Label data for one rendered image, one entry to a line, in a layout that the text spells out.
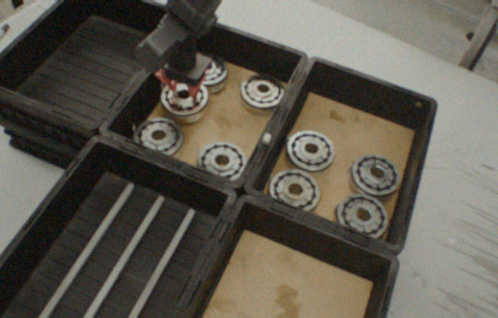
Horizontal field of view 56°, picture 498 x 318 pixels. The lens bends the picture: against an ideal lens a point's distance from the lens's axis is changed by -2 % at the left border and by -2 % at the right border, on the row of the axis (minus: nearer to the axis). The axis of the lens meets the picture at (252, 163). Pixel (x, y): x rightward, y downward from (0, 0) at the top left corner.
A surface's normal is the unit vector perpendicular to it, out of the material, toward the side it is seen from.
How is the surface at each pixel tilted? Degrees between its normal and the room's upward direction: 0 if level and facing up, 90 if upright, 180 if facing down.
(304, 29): 0
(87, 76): 0
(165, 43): 26
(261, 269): 0
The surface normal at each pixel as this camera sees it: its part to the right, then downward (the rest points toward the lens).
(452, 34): 0.09, -0.57
